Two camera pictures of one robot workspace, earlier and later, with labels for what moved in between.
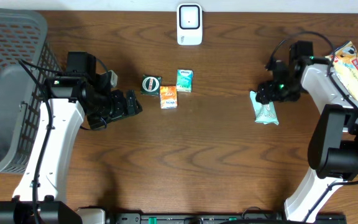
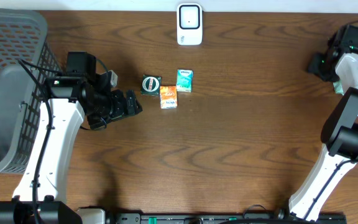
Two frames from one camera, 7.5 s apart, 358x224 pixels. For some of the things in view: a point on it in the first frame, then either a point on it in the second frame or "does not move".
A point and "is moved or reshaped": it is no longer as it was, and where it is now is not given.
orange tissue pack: [168, 97] does not move
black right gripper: [265, 91] → [330, 76]
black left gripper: [118, 97] does not move
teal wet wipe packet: [265, 113] is moved or reshaped
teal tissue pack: [184, 79] does not move
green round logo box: [150, 85] does not move
